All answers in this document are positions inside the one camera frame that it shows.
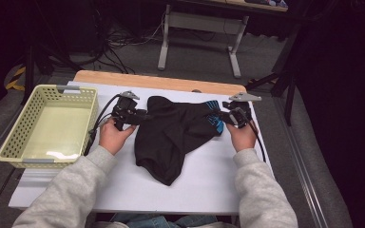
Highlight person's legs in blue jeans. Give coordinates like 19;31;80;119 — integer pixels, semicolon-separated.
110;213;220;228

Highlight white board sheet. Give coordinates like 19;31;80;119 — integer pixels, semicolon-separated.
8;80;275;216

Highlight yellow black hazard tape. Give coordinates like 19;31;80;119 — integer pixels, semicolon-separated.
5;65;27;92

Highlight person's right hand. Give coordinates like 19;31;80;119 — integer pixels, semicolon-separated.
226;122;259;153

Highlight left hand-held gripper black cable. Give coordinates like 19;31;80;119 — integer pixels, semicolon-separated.
84;93;123;156

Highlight wooden desk top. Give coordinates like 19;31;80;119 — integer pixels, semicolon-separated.
167;0;289;13

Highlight pale yellow perforated plastic basket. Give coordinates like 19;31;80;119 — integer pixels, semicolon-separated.
0;84;100;169

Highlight hand-held gripper black cable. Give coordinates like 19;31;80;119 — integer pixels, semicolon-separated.
248;118;267;163
84;93;123;156

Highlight right hand-held gripper black cable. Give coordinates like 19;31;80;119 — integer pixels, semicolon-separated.
248;118;267;163

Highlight black tripod stand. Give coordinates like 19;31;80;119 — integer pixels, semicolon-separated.
20;41;84;105

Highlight tangle of black floor cables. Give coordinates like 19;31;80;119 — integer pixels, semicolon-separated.
75;6;169;75

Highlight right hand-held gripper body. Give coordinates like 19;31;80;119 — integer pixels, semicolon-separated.
227;91;262;129

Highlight black shorts with blue print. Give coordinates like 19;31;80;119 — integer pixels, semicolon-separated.
134;95;225;187

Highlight white metal desk frame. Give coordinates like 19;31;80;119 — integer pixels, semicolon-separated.
157;3;250;79

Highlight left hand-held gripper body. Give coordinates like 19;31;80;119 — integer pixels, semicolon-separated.
111;90;141;131

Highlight person's left hand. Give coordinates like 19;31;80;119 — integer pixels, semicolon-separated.
98;117;138;156

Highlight black metal stand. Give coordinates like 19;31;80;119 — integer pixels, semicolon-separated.
245;28;302;127

